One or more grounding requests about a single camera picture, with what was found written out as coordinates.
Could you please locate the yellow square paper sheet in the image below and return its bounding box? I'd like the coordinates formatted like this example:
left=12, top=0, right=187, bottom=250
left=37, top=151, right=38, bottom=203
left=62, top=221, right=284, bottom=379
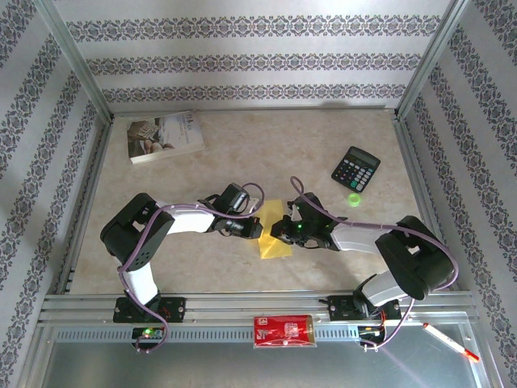
left=255, top=197, right=294, bottom=260

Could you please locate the sheet metal panel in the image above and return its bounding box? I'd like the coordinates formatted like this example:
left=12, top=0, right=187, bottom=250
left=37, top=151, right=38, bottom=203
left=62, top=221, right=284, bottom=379
left=39, top=323, right=490, bottom=388

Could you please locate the black calculator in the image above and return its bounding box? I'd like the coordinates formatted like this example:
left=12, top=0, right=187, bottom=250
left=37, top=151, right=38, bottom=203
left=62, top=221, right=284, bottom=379
left=330, top=145, right=381, bottom=194

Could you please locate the red packet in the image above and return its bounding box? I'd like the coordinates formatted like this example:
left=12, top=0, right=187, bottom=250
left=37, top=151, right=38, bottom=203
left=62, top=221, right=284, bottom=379
left=253, top=314, right=318, bottom=349

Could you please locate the paperback book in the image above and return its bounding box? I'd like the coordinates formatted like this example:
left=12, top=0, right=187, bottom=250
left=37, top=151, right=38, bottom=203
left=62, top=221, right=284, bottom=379
left=126, top=111, right=205, bottom=166

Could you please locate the circuit board with green light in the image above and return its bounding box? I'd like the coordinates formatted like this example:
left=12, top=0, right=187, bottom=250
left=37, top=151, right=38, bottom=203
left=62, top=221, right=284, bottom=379
left=132, top=327, right=165, bottom=341

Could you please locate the red and white pen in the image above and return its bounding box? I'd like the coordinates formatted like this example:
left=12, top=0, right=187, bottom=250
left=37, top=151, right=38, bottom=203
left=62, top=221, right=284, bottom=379
left=422, top=322, right=481, bottom=362

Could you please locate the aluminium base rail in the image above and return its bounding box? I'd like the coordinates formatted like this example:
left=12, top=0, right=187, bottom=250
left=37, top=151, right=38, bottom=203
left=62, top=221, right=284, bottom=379
left=38, top=292, right=480, bottom=325

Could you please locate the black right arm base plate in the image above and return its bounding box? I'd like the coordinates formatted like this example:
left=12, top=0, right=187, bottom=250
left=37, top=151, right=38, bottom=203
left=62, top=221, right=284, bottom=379
left=328, top=294, right=402, bottom=323

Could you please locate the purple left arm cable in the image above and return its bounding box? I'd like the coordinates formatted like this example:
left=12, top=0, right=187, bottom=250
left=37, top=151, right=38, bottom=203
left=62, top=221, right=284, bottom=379
left=116, top=182, right=267, bottom=354

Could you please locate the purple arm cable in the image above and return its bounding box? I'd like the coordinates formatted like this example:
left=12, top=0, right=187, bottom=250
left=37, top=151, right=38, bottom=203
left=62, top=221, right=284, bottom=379
left=116, top=182, right=267, bottom=354
left=289, top=175, right=460, bottom=352

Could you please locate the aluminium back rail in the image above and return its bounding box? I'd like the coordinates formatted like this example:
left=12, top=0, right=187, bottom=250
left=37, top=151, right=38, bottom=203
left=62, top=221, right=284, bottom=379
left=107, top=105, right=399, bottom=117

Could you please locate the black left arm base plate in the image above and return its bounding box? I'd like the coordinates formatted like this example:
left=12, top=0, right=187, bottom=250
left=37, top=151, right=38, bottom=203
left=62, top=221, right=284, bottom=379
left=112, top=297, right=187, bottom=324

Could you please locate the slotted metal cable duct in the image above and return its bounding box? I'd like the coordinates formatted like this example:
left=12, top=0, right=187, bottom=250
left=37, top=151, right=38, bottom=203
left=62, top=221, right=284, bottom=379
left=53, top=326, right=361, bottom=343

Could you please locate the aluminium side rail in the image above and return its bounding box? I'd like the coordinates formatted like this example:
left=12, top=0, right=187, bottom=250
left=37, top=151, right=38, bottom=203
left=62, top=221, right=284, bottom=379
left=393, top=115, right=462, bottom=293
left=53, top=119, right=115, bottom=296

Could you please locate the circuit board with red wires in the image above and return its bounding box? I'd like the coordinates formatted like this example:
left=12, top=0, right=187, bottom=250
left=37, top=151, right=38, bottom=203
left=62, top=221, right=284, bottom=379
left=356, top=324, right=385, bottom=339

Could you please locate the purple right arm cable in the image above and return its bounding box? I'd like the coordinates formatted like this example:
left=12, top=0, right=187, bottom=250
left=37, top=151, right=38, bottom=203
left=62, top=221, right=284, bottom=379
left=289, top=175, right=460, bottom=352

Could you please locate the aluminium frame post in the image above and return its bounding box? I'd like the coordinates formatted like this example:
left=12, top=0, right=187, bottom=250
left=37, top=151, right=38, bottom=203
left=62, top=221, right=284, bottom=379
left=393, top=0, right=474, bottom=119
left=34, top=0, right=116, bottom=123

